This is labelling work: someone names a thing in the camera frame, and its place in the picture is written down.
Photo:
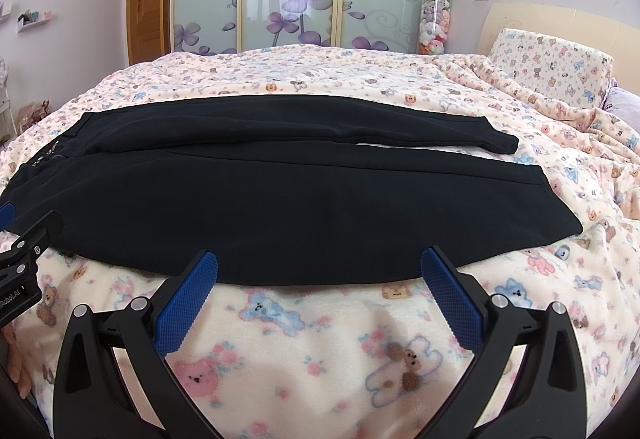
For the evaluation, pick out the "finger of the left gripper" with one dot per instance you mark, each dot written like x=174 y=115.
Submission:
x=7 y=213

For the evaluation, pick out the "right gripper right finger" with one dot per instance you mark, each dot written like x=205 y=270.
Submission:
x=547 y=398

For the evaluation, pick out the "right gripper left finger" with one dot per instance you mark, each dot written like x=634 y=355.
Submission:
x=145 y=333

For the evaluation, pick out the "black pants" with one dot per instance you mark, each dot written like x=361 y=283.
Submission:
x=287 y=189

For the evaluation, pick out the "person left hand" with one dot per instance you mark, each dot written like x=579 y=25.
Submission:
x=15 y=364

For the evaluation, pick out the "bear print blanket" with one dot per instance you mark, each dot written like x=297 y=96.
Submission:
x=360 y=360

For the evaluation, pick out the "wooden door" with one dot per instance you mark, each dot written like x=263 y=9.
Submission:
x=143 y=30

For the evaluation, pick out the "lavender pillow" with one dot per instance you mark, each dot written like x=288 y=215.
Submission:
x=619 y=100

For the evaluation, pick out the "bear print pillow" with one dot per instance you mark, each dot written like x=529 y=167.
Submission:
x=560 y=69

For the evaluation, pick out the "cream headboard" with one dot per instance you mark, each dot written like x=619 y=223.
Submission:
x=615 y=38

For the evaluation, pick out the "clear tube of plush toys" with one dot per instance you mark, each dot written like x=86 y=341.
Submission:
x=434 y=26

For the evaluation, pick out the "white wall shelf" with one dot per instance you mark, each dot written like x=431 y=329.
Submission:
x=30 y=19

